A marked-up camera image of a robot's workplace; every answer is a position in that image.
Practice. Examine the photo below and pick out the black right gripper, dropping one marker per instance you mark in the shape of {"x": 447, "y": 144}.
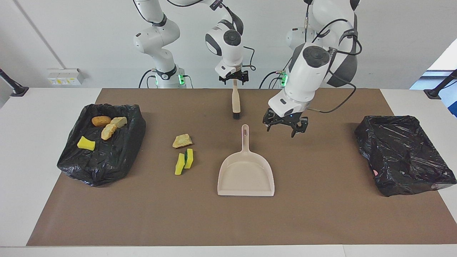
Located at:
{"x": 235, "y": 76}

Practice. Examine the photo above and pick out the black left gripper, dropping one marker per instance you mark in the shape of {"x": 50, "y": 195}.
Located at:
{"x": 285, "y": 118}

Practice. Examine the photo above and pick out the beige brush with black bristles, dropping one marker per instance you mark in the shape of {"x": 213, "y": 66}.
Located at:
{"x": 236, "y": 101}

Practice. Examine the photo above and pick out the beige plastic dustpan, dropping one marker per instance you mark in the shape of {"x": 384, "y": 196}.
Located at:
{"x": 246, "y": 175}

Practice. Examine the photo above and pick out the beige stone-like foam chunk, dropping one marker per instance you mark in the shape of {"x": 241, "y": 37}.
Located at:
{"x": 182, "y": 141}

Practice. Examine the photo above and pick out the yellow green sponge piece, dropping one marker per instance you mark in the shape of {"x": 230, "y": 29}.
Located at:
{"x": 189, "y": 159}
{"x": 179, "y": 166}

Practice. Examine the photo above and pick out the beige orange striped foam chunk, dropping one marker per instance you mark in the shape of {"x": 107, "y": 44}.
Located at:
{"x": 108, "y": 131}

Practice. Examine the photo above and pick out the brown cork-like chunk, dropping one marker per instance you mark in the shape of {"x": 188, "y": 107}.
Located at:
{"x": 101, "y": 121}

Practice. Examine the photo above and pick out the plain yellow sponge piece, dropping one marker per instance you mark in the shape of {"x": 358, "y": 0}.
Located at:
{"x": 86, "y": 144}

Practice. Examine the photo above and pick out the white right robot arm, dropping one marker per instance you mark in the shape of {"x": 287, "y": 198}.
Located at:
{"x": 230, "y": 50}

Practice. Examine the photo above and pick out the black bag bin with pink scrap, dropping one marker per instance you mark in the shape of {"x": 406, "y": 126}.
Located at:
{"x": 403, "y": 157}

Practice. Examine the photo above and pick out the black bag lined bin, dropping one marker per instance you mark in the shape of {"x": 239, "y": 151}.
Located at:
{"x": 107, "y": 164}

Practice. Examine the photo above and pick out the brown table mat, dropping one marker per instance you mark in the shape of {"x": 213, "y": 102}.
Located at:
{"x": 228, "y": 221}

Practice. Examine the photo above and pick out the pale beige foam chunk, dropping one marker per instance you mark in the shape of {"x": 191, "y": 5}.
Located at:
{"x": 119, "y": 121}

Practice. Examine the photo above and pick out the black clamp stand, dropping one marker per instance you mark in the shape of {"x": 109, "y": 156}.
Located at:
{"x": 18, "y": 90}
{"x": 433, "y": 93}

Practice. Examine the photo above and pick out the blue furniture edge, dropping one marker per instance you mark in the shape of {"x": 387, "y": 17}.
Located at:
{"x": 452, "y": 105}

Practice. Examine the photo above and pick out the white wall socket box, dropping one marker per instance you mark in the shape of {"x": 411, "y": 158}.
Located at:
{"x": 64, "y": 76}

